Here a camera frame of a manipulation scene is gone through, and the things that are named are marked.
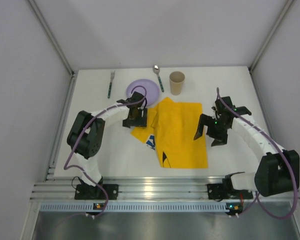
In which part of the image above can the yellow pikachu cloth placemat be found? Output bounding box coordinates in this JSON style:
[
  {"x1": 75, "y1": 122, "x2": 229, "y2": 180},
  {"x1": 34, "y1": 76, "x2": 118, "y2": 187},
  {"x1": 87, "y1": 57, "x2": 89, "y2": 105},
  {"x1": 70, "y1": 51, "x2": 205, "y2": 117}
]
[{"x1": 131, "y1": 97, "x2": 208, "y2": 169}]

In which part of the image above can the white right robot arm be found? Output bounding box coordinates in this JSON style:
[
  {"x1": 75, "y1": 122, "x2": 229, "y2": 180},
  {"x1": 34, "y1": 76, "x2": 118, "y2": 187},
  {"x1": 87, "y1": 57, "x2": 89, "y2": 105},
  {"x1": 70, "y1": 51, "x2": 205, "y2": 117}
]
[{"x1": 194, "y1": 96, "x2": 300, "y2": 197}]

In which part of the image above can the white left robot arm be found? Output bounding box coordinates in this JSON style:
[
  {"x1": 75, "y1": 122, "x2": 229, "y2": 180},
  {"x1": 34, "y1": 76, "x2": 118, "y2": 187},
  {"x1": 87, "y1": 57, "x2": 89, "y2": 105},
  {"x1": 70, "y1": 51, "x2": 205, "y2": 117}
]
[{"x1": 63, "y1": 91, "x2": 148, "y2": 195}]

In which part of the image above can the purple plastic plate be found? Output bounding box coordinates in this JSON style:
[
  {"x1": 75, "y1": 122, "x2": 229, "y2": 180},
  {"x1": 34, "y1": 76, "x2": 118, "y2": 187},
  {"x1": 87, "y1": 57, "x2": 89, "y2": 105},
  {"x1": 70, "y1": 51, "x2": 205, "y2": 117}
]
[{"x1": 125, "y1": 78, "x2": 161, "y2": 106}]

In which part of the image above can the beige paper cup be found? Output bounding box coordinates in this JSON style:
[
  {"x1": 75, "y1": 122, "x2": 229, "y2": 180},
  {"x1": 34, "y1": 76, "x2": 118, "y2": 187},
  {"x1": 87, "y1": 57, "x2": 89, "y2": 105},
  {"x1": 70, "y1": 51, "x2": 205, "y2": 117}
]
[{"x1": 169, "y1": 71, "x2": 185, "y2": 96}]

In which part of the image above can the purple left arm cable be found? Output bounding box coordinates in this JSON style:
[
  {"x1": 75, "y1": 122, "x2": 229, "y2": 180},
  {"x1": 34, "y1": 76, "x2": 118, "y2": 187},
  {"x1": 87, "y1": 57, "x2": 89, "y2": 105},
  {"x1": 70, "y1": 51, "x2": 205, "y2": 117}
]
[{"x1": 63, "y1": 85, "x2": 148, "y2": 218}]

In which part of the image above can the metal spoon teal handle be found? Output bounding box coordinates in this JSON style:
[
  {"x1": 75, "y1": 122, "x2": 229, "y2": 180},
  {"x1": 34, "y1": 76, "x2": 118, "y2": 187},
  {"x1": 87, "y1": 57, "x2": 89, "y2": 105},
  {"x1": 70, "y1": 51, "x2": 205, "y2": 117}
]
[{"x1": 152, "y1": 64, "x2": 165, "y2": 92}]

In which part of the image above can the metal fork teal handle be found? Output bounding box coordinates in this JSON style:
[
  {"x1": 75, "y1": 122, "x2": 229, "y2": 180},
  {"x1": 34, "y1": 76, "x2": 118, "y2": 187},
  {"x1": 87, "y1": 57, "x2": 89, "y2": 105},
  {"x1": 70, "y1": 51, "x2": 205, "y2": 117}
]
[{"x1": 107, "y1": 70, "x2": 115, "y2": 99}]

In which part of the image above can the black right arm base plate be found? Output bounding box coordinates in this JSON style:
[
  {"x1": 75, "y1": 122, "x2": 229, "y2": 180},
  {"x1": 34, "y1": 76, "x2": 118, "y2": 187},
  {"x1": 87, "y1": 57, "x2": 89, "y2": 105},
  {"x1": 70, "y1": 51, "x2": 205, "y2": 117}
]
[{"x1": 206, "y1": 183, "x2": 254, "y2": 202}]

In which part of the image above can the aluminium mounting rail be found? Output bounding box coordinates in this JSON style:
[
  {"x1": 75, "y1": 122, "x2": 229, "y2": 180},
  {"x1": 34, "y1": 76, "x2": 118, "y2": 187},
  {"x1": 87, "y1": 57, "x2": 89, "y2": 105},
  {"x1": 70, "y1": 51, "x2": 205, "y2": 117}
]
[{"x1": 29, "y1": 159, "x2": 300, "y2": 202}]

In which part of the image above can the left aluminium frame post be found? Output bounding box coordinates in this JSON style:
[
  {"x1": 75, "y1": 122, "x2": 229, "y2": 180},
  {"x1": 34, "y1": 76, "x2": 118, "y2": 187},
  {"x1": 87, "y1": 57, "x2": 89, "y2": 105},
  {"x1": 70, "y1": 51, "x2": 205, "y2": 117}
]
[{"x1": 26, "y1": 0, "x2": 75, "y2": 76}]

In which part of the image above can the aluminium frame post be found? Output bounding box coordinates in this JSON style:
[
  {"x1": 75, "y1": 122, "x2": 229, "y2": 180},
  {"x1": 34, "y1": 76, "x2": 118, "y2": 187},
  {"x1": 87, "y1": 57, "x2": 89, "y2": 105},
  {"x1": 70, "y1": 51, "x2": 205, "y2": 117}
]
[
  {"x1": 248, "y1": 0, "x2": 296, "y2": 75},
  {"x1": 26, "y1": 0, "x2": 75, "y2": 76}
]

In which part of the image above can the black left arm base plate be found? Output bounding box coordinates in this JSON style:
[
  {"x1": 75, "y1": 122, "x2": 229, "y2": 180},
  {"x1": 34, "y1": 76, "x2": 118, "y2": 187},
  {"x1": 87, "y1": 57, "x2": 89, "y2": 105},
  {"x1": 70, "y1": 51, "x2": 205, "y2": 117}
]
[{"x1": 74, "y1": 183, "x2": 119, "y2": 200}]

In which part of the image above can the slotted grey cable duct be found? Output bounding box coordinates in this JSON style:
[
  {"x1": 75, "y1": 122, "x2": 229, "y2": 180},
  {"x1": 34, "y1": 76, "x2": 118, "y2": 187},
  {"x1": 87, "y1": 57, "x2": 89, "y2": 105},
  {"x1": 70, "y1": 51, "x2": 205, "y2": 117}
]
[{"x1": 40, "y1": 201, "x2": 241, "y2": 213}]

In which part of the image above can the right aluminium frame post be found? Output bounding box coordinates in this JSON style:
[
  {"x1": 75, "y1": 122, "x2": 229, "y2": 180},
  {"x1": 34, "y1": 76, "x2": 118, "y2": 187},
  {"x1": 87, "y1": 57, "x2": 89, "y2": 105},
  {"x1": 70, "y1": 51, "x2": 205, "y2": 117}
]
[{"x1": 248, "y1": 0, "x2": 296, "y2": 75}]

